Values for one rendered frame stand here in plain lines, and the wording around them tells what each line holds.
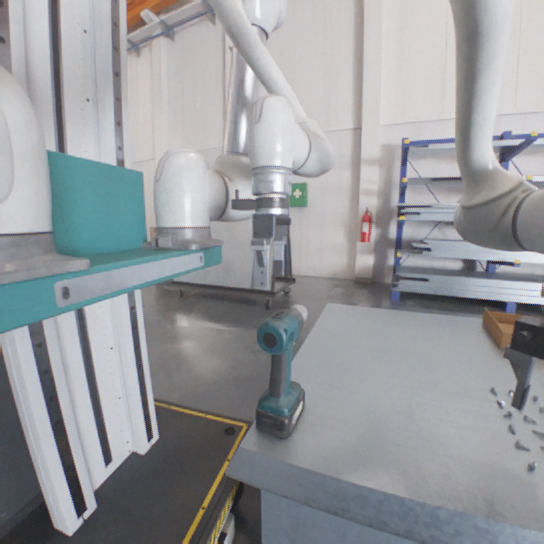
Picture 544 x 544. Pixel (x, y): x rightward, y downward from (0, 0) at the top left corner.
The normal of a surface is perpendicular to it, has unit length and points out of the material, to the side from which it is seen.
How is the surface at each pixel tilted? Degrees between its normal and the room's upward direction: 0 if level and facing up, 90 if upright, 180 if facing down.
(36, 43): 90
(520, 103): 90
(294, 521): 90
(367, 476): 0
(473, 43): 136
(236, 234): 78
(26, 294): 90
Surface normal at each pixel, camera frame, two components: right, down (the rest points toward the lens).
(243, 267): -0.36, -0.04
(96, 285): 0.96, 0.05
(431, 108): -0.42, 0.17
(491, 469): 0.00, -0.98
